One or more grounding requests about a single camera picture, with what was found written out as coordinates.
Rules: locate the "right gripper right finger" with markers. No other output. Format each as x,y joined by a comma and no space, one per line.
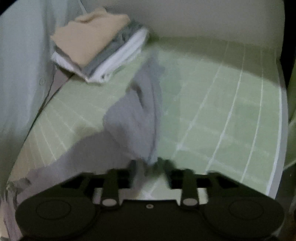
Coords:
183,179

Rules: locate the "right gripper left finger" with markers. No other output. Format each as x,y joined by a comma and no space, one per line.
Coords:
115,180

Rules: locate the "light grey garment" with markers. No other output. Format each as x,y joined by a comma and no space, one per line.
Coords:
131,129

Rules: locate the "green grid cutting mat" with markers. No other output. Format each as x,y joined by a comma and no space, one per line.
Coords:
223,110

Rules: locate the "folded grey garment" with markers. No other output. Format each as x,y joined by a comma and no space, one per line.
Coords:
120,39

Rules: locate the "folded white garment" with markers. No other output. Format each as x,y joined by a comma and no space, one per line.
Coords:
103,72

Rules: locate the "pale printed backdrop sheet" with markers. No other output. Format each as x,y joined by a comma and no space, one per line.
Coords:
26,68

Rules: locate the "folded tan garment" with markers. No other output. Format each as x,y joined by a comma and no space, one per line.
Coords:
86,36

